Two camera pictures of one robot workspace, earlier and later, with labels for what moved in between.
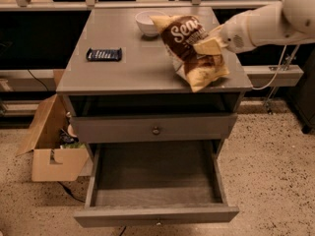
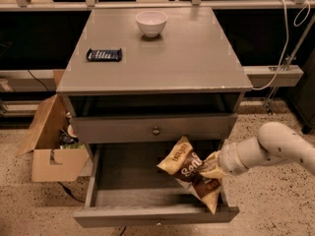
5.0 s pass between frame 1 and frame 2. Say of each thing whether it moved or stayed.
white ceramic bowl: stayed
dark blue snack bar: stayed
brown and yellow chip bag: moved
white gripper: moved
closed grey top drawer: stayed
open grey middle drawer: stayed
